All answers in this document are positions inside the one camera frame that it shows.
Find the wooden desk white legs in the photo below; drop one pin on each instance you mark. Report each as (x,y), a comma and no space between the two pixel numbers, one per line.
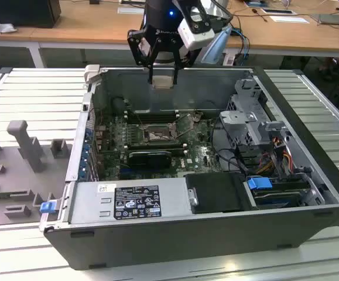
(99,26)

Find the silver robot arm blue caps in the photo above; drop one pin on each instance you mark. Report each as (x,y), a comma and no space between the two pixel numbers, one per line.
(219,41)

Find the crumpled white paper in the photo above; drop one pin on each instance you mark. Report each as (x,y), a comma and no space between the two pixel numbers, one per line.
(0,27)

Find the white paper sheet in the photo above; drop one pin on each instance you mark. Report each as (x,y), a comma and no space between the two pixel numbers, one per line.
(289,19)

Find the grey metal disk bay cage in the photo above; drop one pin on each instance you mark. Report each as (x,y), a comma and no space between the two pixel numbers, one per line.
(239,118)

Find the open black PC case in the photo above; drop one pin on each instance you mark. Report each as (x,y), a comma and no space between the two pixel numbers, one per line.
(186,243)

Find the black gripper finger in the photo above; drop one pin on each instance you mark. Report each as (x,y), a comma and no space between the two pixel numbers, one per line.
(134,44)
(177,76)

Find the blue case latch clip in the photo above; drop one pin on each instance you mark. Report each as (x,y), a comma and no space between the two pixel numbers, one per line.
(47,207)

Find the grey power supply unit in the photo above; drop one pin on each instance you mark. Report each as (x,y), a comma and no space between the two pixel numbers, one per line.
(87,205)

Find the person's feet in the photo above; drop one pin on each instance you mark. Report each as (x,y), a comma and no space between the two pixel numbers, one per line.
(328,71)

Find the green motherboard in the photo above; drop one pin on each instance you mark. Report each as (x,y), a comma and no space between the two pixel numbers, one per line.
(198,152)

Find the blue expansion slot retainer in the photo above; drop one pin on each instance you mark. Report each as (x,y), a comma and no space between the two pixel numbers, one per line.
(85,158)

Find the black power supply label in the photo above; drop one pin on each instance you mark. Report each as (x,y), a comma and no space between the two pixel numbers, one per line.
(138,202)

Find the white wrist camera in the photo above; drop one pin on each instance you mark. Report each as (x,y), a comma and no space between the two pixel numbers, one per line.
(197,33)

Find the black cylindrical board component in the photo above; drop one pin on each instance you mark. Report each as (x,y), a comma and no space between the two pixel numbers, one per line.
(118,106)

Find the white barcode sticker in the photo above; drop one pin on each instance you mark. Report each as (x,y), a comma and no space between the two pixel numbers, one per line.
(106,188)

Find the blue booklet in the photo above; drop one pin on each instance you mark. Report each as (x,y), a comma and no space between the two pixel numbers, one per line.
(255,3)

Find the hard disk in blue carrier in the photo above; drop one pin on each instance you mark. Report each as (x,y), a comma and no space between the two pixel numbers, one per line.
(258,185)

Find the black computer tower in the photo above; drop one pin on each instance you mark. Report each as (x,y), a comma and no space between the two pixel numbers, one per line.
(20,13)

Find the black RAM slot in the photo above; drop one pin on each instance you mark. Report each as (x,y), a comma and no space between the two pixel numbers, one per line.
(145,119)
(157,143)
(145,113)
(157,148)

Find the CPU socket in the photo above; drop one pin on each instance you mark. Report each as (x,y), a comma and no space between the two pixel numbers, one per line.
(157,133)

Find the grey parts rack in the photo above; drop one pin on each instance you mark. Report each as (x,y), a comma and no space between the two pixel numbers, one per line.
(17,181)

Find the silver square CPU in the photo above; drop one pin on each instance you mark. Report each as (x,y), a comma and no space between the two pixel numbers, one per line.
(162,82)

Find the white barcode tag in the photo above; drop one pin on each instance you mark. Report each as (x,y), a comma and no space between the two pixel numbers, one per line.
(229,60)

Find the grey flat laptop sleeve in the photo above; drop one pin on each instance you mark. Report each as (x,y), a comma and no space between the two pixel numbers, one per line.
(330,19)

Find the white framed tablet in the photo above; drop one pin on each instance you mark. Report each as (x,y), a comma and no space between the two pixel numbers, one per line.
(279,11)

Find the black plastic shroud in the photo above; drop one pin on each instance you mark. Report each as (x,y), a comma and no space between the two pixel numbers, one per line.
(216,193)

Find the black graphics card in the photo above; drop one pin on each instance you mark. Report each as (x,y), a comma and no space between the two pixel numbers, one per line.
(148,160)

